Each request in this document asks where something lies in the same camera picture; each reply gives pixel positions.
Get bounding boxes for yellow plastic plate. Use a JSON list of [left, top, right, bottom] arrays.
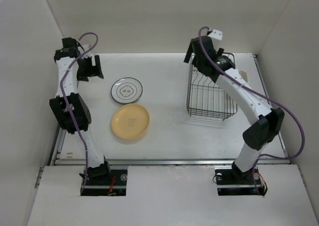
[[111, 103, 150, 140]]

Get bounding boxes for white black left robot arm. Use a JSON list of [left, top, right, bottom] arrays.
[[49, 37, 112, 185]]

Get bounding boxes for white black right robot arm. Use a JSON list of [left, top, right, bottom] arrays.
[[184, 36, 285, 183]]

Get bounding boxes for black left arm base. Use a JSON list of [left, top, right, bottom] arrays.
[[80, 169, 128, 197]]

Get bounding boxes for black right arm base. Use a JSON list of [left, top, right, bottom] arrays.
[[212, 166, 268, 196]]

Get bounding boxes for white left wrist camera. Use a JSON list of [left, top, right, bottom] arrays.
[[82, 44, 96, 66]]

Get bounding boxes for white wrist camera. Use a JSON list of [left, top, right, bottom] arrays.
[[207, 29, 223, 41], [82, 44, 96, 66]]

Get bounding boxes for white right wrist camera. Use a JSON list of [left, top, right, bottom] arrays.
[[207, 29, 223, 41]]

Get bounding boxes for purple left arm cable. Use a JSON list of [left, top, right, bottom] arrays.
[[59, 32, 99, 194]]

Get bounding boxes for grey wire dish rack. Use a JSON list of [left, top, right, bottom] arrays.
[[186, 54, 238, 120]]

